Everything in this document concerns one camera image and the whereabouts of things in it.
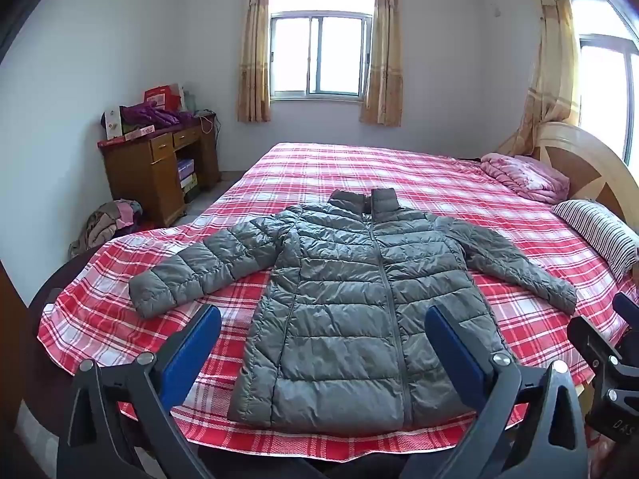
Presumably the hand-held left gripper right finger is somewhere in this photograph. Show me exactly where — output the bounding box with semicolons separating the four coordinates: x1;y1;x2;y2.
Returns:
424;305;590;479

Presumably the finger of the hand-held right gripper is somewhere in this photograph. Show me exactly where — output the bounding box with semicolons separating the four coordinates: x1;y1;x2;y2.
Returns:
568;315;639;381
613;292;639;321

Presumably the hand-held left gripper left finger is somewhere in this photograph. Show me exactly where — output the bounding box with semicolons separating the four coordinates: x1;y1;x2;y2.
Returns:
56;303;223;479

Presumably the grey puffer jacket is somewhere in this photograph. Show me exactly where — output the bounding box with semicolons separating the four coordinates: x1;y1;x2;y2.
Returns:
128;187;578;432

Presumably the pile of clothes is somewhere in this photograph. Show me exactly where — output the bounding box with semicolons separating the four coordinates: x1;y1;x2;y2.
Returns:
68;198;145;259

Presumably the striped pillow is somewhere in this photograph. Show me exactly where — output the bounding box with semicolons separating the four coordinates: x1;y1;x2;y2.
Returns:
550;198;639;283

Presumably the wooden bed headboard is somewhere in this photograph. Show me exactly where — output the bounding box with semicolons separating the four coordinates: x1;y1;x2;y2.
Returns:
492;121;639;240

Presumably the pink folded quilt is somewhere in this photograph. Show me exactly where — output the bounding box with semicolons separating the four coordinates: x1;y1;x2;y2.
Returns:
480;154;571;205

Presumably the wooden desk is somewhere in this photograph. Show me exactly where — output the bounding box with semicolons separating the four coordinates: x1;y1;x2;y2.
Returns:
97;117;220;227

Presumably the red plaid bed sheet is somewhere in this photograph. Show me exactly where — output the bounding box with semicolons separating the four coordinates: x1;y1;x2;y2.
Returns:
37;142;639;465

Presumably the flat red box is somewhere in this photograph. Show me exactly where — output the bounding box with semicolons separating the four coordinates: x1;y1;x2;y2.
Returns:
97;125;157;148

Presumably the sliding glass window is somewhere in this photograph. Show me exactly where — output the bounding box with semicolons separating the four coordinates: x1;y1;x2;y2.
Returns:
569;0;639;165
270;0;375;103

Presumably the purple garment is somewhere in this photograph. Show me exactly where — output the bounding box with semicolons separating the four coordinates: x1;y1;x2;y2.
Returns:
120;101;193;133

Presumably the white printed box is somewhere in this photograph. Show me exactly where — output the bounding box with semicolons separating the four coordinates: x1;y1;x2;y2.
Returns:
101;107;125;141

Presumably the yellow patterned curtain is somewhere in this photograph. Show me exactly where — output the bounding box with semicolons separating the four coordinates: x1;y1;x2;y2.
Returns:
359;0;403;127
494;0;582;158
236;0;274;123

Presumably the red cardboard box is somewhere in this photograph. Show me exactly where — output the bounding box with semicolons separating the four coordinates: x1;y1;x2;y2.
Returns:
144;83;181;111

